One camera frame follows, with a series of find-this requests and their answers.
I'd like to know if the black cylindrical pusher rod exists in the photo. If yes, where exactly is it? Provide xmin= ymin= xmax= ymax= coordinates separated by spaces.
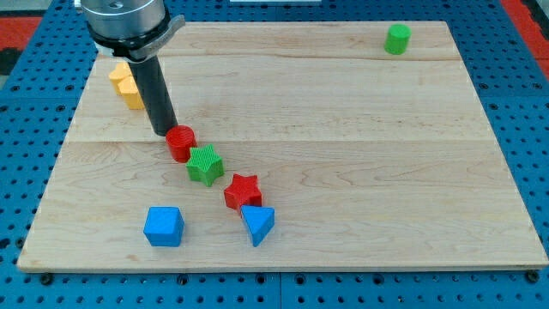
xmin=129 ymin=56 xmax=178 ymax=136

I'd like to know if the green star block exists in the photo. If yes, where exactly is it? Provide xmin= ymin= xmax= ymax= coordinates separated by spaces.
xmin=185 ymin=144 xmax=225 ymax=187

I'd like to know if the red star block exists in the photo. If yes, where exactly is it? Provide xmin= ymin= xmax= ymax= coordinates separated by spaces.
xmin=224 ymin=173 xmax=262 ymax=215

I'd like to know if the yellow heart block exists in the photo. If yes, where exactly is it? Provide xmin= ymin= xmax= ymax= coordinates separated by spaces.
xmin=108 ymin=62 xmax=144 ymax=110

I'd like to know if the red cylinder block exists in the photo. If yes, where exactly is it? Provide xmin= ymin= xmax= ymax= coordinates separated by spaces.
xmin=166 ymin=125 xmax=197 ymax=163

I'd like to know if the blue cube block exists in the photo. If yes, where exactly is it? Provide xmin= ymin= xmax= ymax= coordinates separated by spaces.
xmin=143 ymin=206 xmax=184 ymax=247

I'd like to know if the wooden board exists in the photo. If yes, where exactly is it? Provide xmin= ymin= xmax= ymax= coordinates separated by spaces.
xmin=17 ymin=21 xmax=548 ymax=273

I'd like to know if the blue triangle block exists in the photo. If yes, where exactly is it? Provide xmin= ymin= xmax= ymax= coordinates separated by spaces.
xmin=241 ymin=205 xmax=275 ymax=247

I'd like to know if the green cylinder block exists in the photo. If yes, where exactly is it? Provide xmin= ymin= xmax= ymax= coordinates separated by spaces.
xmin=384 ymin=23 xmax=412 ymax=55

